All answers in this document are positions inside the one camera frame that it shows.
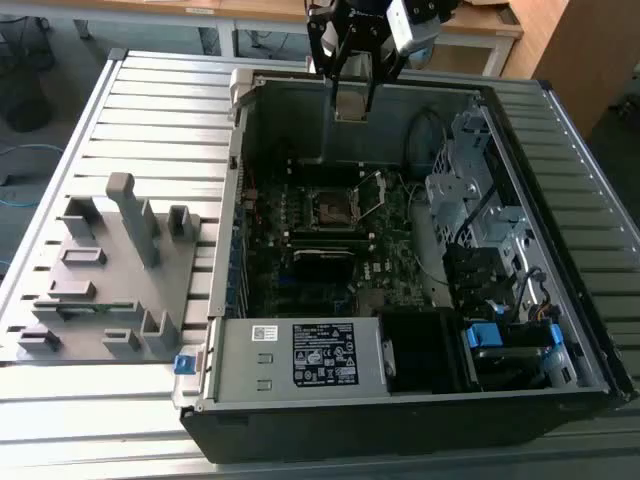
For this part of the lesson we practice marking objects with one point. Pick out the blue case latch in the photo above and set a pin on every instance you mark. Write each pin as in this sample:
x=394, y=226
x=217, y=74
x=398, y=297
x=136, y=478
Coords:
x=183, y=365

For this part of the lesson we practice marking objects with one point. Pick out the blue disk carrier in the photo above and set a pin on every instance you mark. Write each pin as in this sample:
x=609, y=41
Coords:
x=482, y=335

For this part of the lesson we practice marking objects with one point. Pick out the green RAM stick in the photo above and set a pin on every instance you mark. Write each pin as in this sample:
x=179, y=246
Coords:
x=100, y=308

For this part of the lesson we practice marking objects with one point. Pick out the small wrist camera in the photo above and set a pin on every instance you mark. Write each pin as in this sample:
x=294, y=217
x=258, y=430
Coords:
x=330, y=45

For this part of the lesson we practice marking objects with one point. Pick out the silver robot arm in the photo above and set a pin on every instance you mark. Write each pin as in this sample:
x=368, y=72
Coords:
x=357, y=65

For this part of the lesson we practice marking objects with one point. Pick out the grey chipset heatsink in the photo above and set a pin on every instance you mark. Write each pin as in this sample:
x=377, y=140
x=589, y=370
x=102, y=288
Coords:
x=371, y=300

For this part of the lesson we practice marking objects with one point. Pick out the short wooden desk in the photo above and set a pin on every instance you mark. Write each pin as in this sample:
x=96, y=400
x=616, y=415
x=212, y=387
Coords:
x=480, y=27

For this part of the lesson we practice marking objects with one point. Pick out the grey power supply unit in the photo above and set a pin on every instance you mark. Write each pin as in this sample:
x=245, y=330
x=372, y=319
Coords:
x=240, y=360

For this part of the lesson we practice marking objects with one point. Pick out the black graphics card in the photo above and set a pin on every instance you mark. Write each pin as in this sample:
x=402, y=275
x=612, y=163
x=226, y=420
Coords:
x=325, y=267

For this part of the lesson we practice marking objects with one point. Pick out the black RAM slot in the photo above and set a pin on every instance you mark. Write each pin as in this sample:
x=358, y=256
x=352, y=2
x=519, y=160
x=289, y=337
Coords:
x=330, y=243
x=330, y=234

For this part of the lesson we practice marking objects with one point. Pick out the black waste bin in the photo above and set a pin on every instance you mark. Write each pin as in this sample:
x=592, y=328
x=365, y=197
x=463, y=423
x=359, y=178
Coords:
x=25, y=100

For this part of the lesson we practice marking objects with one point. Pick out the green motherboard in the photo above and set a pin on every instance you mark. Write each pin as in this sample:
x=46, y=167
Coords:
x=395, y=250

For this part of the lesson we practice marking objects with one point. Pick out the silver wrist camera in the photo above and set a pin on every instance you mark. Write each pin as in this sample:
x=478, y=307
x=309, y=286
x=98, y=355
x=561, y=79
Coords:
x=412, y=25

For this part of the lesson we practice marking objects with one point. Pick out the black PC case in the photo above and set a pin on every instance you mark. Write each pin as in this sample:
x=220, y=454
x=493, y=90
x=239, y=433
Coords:
x=350, y=435

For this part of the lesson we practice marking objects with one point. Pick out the wooden cabinet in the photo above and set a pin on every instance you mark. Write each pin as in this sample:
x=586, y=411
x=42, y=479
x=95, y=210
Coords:
x=590, y=50

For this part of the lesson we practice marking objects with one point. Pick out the metal disk bay cage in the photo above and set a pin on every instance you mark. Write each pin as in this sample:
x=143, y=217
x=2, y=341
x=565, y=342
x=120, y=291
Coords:
x=450, y=200

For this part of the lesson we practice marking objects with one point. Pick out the grey parts rack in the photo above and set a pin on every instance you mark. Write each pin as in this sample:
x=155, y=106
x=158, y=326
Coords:
x=125, y=300

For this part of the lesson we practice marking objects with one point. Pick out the CPU socket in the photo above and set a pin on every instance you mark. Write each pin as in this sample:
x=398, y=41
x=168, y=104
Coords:
x=332, y=210

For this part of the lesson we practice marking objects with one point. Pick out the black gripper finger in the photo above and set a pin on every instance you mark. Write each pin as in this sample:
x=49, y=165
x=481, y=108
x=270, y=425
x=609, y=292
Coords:
x=316, y=40
x=387, y=65

